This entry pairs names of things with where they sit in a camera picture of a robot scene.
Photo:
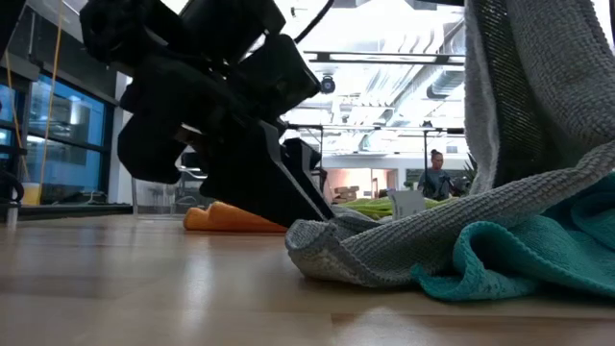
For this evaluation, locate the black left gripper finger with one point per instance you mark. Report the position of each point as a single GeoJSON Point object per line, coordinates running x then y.
{"type": "Point", "coordinates": [254, 178]}
{"type": "Point", "coordinates": [307, 163]}

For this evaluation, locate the orange microfiber towel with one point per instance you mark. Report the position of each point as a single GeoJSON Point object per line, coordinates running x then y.
{"type": "Point", "coordinates": [226, 221]}

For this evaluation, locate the lime green microfiber towel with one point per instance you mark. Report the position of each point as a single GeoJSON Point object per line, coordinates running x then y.
{"type": "Point", "coordinates": [370, 207]}

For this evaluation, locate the grey microfiber towel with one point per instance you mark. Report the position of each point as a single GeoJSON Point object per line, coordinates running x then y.
{"type": "Point", "coordinates": [408, 240]}

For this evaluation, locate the teal microfiber towel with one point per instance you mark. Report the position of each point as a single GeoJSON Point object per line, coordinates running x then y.
{"type": "Point", "coordinates": [528, 259]}

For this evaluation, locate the cardboard boxes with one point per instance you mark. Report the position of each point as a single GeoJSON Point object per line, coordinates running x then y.
{"type": "Point", "coordinates": [346, 194]}

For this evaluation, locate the black ceiling spotlight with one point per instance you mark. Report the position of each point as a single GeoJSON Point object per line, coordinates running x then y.
{"type": "Point", "coordinates": [327, 85]}

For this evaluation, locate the clear plastic bin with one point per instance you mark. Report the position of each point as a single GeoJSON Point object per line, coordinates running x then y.
{"type": "Point", "coordinates": [154, 197]}

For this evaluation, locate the person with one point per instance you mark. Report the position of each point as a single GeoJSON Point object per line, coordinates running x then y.
{"type": "Point", "coordinates": [435, 182]}

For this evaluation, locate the long ceiling light bar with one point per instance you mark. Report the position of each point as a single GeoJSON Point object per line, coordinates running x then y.
{"type": "Point", "coordinates": [384, 57]}

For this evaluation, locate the yellow bucket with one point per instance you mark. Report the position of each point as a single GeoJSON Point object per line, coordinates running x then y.
{"type": "Point", "coordinates": [32, 194]}

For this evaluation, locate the black trestle frame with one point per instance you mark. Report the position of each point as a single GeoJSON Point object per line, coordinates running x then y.
{"type": "Point", "coordinates": [384, 129]}

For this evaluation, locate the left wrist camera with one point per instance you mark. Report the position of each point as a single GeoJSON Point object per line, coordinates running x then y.
{"type": "Point", "coordinates": [283, 77]}

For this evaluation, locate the black aluminium table frame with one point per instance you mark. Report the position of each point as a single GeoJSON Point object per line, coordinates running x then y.
{"type": "Point", "coordinates": [72, 211]}

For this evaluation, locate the small silver standoff post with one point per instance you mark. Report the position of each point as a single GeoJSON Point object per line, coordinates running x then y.
{"type": "Point", "coordinates": [12, 216]}

